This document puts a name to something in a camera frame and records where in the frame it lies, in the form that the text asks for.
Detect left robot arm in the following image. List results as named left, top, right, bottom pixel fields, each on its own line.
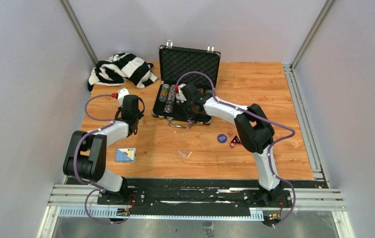
left=62, top=95, right=145, bottom=205

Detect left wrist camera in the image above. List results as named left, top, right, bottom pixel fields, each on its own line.
left=117, top=87, right=129, bottom=107

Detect blue small blind button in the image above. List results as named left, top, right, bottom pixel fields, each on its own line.
left=217, top=134, right=228, bottom=143

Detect blue card deck box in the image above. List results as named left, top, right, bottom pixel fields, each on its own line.
left=114, top=148, right=136, bottom=163

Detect clear dealer button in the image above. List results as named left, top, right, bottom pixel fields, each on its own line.
left=176, top=149, right=192, bottom=161

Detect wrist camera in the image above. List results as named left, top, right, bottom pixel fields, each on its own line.
left=176, top=83, right=186, bottom=103
left=117, top=87, right=129, bottom=107

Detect black white striped cloth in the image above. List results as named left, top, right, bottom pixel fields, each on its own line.
left=87, top=52, right=158, bottom=92

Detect black poker set case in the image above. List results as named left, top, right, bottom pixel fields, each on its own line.
left=152, top=40, right=221, bottom=128

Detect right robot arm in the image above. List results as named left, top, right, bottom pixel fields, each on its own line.
left=178, top=83, right=283, bottom=207

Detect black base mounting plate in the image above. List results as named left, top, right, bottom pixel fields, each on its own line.
left=97, top=178, right=293, bottom=217

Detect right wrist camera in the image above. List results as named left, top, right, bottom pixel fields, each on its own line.
left=176, top=83, right=186, bottom=103

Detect red triangular button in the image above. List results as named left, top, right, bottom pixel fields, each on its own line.
left=230, top=135, right=242, bottom=144

